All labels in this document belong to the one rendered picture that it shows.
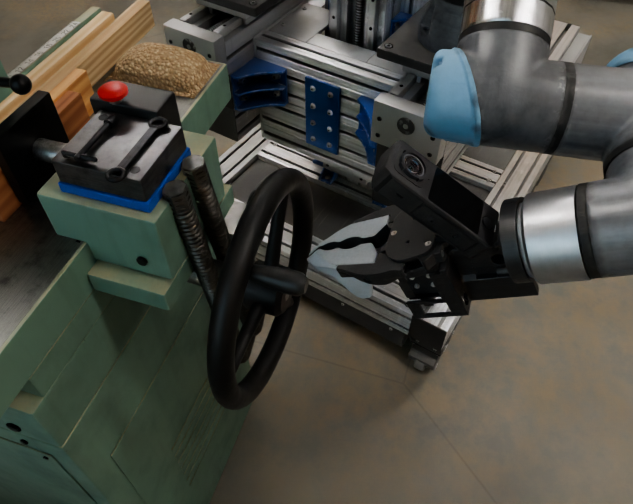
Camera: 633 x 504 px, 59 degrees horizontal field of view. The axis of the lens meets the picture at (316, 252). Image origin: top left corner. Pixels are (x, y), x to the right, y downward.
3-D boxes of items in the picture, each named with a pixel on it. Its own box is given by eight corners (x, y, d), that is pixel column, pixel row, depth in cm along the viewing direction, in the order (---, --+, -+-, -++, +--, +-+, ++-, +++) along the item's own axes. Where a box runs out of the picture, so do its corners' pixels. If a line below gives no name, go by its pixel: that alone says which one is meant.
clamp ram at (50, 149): (76, 217, 62) (46, 152, 55) (18, 202, 63) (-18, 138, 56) (119, 165, 67) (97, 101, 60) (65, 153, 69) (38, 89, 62)
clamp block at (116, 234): (171, 284, 60) (153, 226, 53) (62, 254, 63) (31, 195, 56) (227, 192, 69) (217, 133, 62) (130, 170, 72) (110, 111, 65)
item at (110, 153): (150, 213, 54) (136, 170, 50) (52, 189, 56) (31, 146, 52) (208, 133, 62) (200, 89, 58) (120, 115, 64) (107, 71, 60)
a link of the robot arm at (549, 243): (573, 232, 40) (575, 160, 45) (507, 240, 42) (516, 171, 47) (594, 299, 44) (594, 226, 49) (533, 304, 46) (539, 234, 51)
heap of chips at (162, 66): (193, 98, 77) (189, 74, 74) (103, 81, 80) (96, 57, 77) (220, 64, 82) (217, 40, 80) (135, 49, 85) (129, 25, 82)
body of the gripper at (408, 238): (408, 321, 53) (540, 313, 47) (369, 261, 49) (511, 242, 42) (423, 262, 58) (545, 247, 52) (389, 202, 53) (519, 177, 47)
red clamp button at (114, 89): (119, 106, 56) (116, 97, 55) (93, 101, 57) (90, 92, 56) (134, 90, 58) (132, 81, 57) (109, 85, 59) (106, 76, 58)
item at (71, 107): (4, 222, 62) (-17, 187, 58) (-9, 219, 62) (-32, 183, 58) (93, 128, 73) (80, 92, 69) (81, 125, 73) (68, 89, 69)
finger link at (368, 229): (330, 288, 60) (409, 279, 55) (303, 250, 57) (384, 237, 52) (338, 266, 62) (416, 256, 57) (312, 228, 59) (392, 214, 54)
